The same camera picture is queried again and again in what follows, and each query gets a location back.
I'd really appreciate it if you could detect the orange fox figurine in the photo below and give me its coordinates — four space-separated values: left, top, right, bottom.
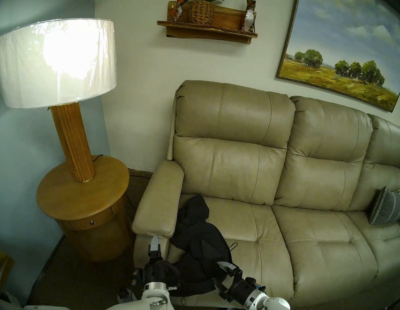
169 0 188 24

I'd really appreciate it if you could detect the white shade wooden table lamp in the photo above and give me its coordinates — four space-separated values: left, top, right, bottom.
0 6 125 185

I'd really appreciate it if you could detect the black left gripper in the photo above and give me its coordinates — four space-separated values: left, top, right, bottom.
132 233 186 294

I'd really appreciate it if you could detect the right fox figurine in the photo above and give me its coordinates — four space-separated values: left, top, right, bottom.
241 0 259 33

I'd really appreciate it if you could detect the beige leather three-seat sofa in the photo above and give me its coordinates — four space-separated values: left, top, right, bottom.
123 74 400 310

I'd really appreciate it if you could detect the live-edge wooden wall shelf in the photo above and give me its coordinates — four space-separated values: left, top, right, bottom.
155 0 261 48

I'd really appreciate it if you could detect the grey striped throw pillow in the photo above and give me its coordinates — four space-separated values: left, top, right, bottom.
368 185 400 228

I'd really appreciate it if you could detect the framed landscape oil painting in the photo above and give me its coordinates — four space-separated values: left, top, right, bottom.
273 0 400 114

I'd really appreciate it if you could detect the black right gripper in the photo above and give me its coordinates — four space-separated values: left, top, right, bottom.
210 261 268 308

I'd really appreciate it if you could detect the round wooden side table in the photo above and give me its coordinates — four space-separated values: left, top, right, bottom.
29 148 142 266

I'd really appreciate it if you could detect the green plant in wicker pot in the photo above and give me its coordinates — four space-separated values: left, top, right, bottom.
178 0 226 28

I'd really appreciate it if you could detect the black hooded jacket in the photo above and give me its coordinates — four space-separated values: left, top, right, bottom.
162 191 244 304

